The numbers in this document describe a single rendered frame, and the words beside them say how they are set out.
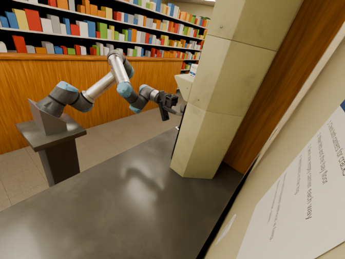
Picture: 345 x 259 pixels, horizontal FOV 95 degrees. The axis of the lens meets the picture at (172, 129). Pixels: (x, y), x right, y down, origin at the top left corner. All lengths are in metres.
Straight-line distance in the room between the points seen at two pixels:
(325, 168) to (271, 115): 0.88
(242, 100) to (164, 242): 0.72
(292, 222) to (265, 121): 0.91
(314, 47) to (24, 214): 1.46
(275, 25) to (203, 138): 0.55
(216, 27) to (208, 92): 0.25
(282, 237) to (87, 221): 0.77
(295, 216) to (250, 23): 0.64
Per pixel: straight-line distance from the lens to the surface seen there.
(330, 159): 0.22
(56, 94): 1.30
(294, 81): 1.04
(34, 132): 1.40
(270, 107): 1.07
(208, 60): 0.75
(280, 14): 0.79
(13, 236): 0.93
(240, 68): 0.75
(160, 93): 0.96
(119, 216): 0.87
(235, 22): 0.72
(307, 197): 0.21
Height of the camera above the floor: 1.70
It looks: 32 degrees down
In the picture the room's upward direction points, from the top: 14 degrees clockwise
